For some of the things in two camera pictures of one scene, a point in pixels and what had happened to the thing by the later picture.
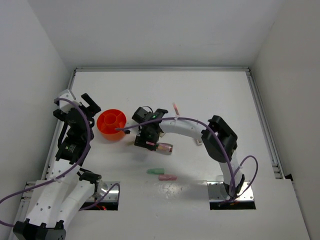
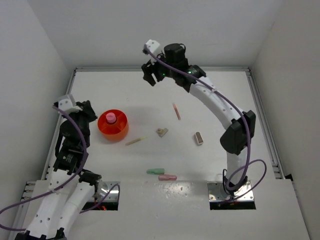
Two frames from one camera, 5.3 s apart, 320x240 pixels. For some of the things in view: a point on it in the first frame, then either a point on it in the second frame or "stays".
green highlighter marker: x=155 y=171 stays
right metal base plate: x=217 y=192 stays
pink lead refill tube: x=176 y=108 stays
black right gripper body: x=145 y=135 to x=167 y=71
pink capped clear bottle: x=164 y=148 to x=111 y=118
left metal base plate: x=101 y=187 stays
